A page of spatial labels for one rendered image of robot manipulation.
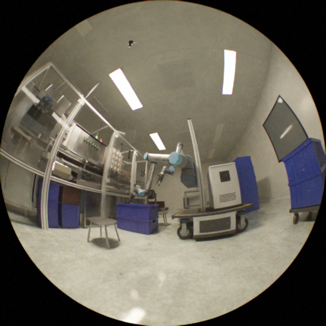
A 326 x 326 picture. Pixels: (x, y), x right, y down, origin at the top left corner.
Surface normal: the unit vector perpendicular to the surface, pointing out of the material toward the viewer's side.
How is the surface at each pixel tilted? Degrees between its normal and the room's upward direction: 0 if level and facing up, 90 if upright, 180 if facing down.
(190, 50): 180
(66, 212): 90
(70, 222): 90
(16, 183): 90
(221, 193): 90
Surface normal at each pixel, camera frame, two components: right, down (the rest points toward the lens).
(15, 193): 0.96, -0.12
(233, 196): -0.35, -0.34
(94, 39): 0.02, 0.93
